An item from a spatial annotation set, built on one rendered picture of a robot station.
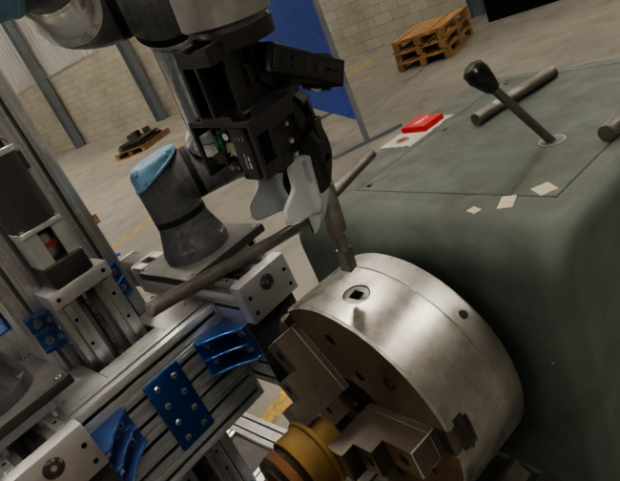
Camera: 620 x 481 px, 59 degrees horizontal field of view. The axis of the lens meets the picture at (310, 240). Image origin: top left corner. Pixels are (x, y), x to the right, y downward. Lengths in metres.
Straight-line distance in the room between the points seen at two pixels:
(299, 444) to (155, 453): 0.58
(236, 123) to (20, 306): 0.89
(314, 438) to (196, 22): 0.46
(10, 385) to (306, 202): 0.71
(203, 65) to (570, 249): 0.41
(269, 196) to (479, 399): 0.32
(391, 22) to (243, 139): 11.51
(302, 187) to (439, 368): 0.25
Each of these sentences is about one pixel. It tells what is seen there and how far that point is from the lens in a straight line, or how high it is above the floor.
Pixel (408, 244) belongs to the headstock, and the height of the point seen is 1.23.
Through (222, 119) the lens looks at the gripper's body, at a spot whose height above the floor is 1.50.
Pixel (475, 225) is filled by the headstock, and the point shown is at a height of 1.25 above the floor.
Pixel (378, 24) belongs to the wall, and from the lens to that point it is 12.07.
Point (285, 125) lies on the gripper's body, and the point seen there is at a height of 1.47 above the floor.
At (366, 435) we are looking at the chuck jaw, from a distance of 0.67.
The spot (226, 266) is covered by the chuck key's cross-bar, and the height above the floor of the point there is 1.39.
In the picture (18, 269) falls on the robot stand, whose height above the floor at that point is 1.31.
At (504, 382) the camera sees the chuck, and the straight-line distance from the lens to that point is 0.68.
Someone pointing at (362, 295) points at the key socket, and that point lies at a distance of 0.65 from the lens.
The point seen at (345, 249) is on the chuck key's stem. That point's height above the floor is 1.30.
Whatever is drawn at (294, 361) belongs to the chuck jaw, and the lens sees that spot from 0.71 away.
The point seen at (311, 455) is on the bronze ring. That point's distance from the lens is 0.68.
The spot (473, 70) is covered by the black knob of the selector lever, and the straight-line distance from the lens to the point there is 0.75.
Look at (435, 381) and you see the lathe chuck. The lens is 0.62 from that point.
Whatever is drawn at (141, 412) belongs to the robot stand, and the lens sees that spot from 1.18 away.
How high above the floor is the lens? 1.56
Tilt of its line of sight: 23 degrees down
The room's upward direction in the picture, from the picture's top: 24 degrees counter-clockwise
